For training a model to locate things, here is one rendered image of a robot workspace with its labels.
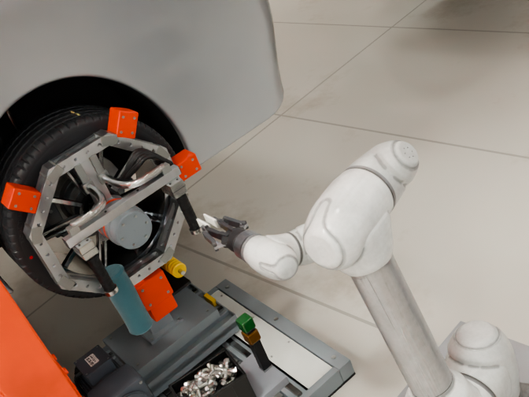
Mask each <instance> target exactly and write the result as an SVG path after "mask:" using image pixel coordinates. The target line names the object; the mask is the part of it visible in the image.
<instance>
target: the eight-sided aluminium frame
mask: <svg viewBox="0 0 529 397"><path fill-rule="evenodd" d="M108 146H111V147H117V148H120V149H124V150H129V151H133V150H135V149H138V148H145V149H147V150H151V151H153V152H154V153H156V154H159V155H160V156H162V157H164V158H167V159H168V160H170V161H172V159H171V157H170V154H169V153H168V150H167V148H165V147H163V146H161V145H158V144H156V143H152V142H147V141H144V140H141V139H136V138H134V139H129V138H123V137H117V134H115V133H113V132H111V131H106V130H102V129H100V130H99V131H97V132H94V133H93V135H90V136H89V137H87V138H86V139H84V140H83V141H81V142H79V143H77V144H76V145H75V146H73V147H71V148H69V149H68V150H66V151H65V152H63V153H61V154H59V155H58V156H57V157H55V158H53V159H51V160H49V161H48V162H47V163H45V164H43V165H42V168H41V171H40V172H39V178H38V182H37V184H36V187H35V189H36V190H38V191H39V192H41V196H40V200H39V204H38V207H37V210H36V213H28V216H27V220H26V222H25V223H24V230H23V233H24V234H25V236H26V239H27V240H28V241H29V243H30V244H31V245H32V247H33V249H34V250H35V252H36V254H37V255H38V256H39V258H40V260H41V261H42V263H43V264H44V266H45V267H46V270H47V271H48V273H49V274H50V277H51V278H52V279H53V280H54V282H55V284H56V285H57V286H59V287H60V288H61V289H64V290H69V291H86V292H94V293H102V294H105V293H104V289H103V287H102V286H101V284H100V283H99V281H98V279H97V277H96V276H87V275H80V274H74V273H66V272H65V270H64V269H63V267H62V265H61V263H60V262H59V261H58V259H57V257H56V255H55V254H54V252H53V251H52V249H51V248H50V245H49V244H48V242H47V241H46V239H45V238H44V236H43V230H44V227H45V224H46V219H47V217H48V213H49V211H50V206H51V203H52V200H53V197H54V192H55V190H56V186H57V182H58V179H59V177H60V176H62V175H63V174H65V173H67V172H68V171H69V170H71V169H73V168H74V166H76V165H78V164H79V163H80V164H81V163H82V162H84V161H86V160H87V159H88V158H89V157H90V156H91V155H93V154H97V153H98V152H100V151H101V150H104V149H105V148H106V147H108ZM75 158H76V160H75V161H74V159H75ZM184 218H185V217H184V215H183V212H182V210H181V209H180V207H179V204H178V202H177V201H176V199H175V198H173V197H172V199H171V202H170V205H169V208H168V212H167V215H166V218H165V222H164V224H163V228H162V230H161V234H160V237H159V240H158V243H157V247H156V248H155V249H153V250H152V251H151V252H150V253H148V254H147V255H145V256H144V257H142V258H141V259H139V260H138V261H137V262H135V263H134V264H133V265H131V266H129V267H128V268H127V269H125V272H126V273H127V275H128V276H129V278H130V280H131V282H132V283H133V284H134V285H136V284H137V283H139V282H140V281H141V280H143V279H144V278H146V277H147V276H149V275H150V274H151V273H152V272H154V271H155V270H157V269H158V268H160V267H161V266H163V264H166V263H167V262H168V261H169V260H171V259H172V256H173V254H174V253H175V248H176V244H177V240H178V238H179V234H180V231H181V228H182V225H183V221H184ZM173 233H174V234H173ZM143 263H144V264H143Z"/></svg>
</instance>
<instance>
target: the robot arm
mask: <svg viewBox="0 0 529 397"><path fill-rule="evenodd" d="M419 164H420V163H419V157H418V154H417V152H416V150H415V149H414V147H413V146H412V145H410V144H409V143H407V142H404V141H401V140H391V141H387V142H384V143H380V144H378V145H376V146H375V147H373V148H372V149H371V150H369V151H368V152H366V153H365V154H363V155H362V156H361V157H360V158H358V159H357V160H356V161H355V162H354V163H352V164H351V165H350V166H349V167H348V168H347V169H345V170H344V172H343V173H342V174H341V175H340V176H338V177H337V178H336V179H335V180H333V181H332V182H331V184H330V185H329V186H328V187H327V188H326V190H325V191H324V192H323V194H322V195H321V196H320V197H319V198H318V200H317V201H316V203H315V204H314V206H313V207H312V209H311V210H310V212H309V215H308V216H307V219H306V222H305V223H304V224H301V225H299V226H298V227H296V228H295V229H293V230H291V231H289V232H286V233H283V234H278V235H266V236H263V235H261V234H258V233H256V232H255V231H252V230H246V229H248V228H249V226H248V224H247V222H246V221H240V220H237V219H234V218H231V217H227V216H223V218H222V219H220V218H217V217H210V216H209V215H207V214H205V213H204V214H203V216H204V218H205V221H206V222H208V223H210V224H211V225H213V226H215V227H217V228H219V227H220V228H222V229H223V230H225V231H226V232H223V231H221V232H220V231H218V230H216V229H213V228H211V227H210V225H209V224H207V223H205V222H204V221H202V220H200V219H197V222H198V225H199V227H201V228H202V231H203V232H202V234H203V236H204V237H205V239H206V240H207V241H208V242H209V243H210V244H211V245H212V246H213V247H214V250H215V251H218V250H219V248H221V247H224V248H228V249H229V250H231V251H233V252H234V253H235V255H236V256H237V257H238V258H240V259H242V260H243V261H244V262H246V263H247V264H249V265H250V267H251V268H252V269H254V270H255V271H256V272H258V273H260V274H261V275H263V276H266V277H267V278H270V279H273V280H289V279H290V278H292V277H293V276H294V275H295V273H296V272H297V271H298V267H299V266H300V265H308V264H311V263H314V262H315V263H316V264H317V265H319V266H321V267H323V268H325V269H330V270H340V271H341V272H343V273H345V274H346V275H348V276H351V278H352V280H353V282H354V284H355V286H356V287H357V290H358V291H359V293H360V295H361V298H362V299H363V300H364V303H365V305H366V306H367V308H368V311H369V313H370V314H371V315H372V318H373V320H374V322H375V324H376V326H377V328H378V329H379V331H380V333H381V335H382V337H383V339H384V341H385V342H386V344H387V346H388V348H389V350H390V352H391V354H392V356H393V357H394V360H395V361H396V363H397V365H398V368H399V369H400V370H401V373H402V375H403V377H404V378H405V381H406V383H407V384H408V386H409V387H408V389H407V392H406V394H405V397H529V384H528V383H522V382H520V376H519V370H518V365H517V361H516V355H515V352H514V350H513V347H512V344H511V343H510V341H509V339H508V338H507V336H506V335H505V334H504V333H503V331H502V330H500V328H498V327H496V326H493V325H492V324H490V323H488V322H486V321H469V322H467V323H464V324H462V325H461V326H459V327H458V328H457V329H456V330H455V332H454V333H453V334H452V336H451V338H450V340H449V343H448V347H447V348H448V353H447V354H446V359H444V358H443V356H442V353H441V351H440V350H439V348H438V345H437V343H436V342H435V338H434V337H433V335H432V333H431V330H430V329H429V327H428V325H427V322H426V321H425V319H424V316H423V314H422V313H421V311H420V308H419V307H418V305H417V303H416V300H415V299H414V297H413V294H412V292H411V290H410V288H409V286H408V284H407V282H406V280H405V278H404V276H403V274H402V272H401V270H400V268H399V266H398V264H397V262H396V260H395V258H394V256H393V250H394V240H393V235H392V227H391V217H390V213H391V211H392V210H393V208H394V207H395V206H396V204H397V202H398V200H399V199H400V197H401V196H402V194H403V193H404V191H405V186H407V185H408V184H409V183H410V182H412V180H413V178H414V177H415V175H416V172H417V170H418V168H419ZM233 227H234V228H233ZM213 237H214V238H217V239H220V240H221V243H219V242H217V241H216V240H215V239H214V238H213Z"/></svg>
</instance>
